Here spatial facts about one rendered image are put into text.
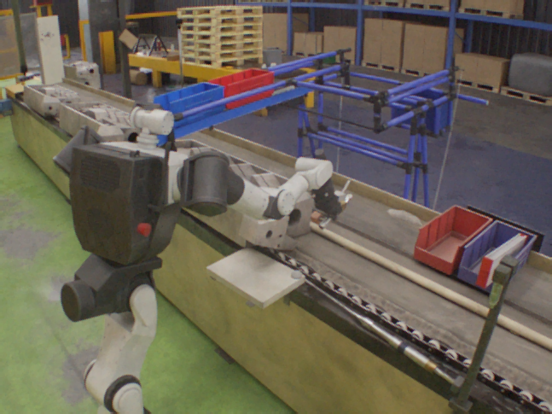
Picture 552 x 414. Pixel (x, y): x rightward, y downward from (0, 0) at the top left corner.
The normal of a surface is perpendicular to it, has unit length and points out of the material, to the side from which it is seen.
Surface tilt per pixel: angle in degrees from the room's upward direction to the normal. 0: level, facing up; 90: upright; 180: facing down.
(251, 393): 0
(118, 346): 55
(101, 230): 89
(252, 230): 71
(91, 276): 28
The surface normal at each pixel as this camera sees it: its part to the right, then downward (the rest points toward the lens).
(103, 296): 0.79, 0.27
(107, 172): -0.27, 0.16
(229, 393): 0.00, -0.90
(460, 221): -0.74, 0.27
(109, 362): -0.50, -0.22
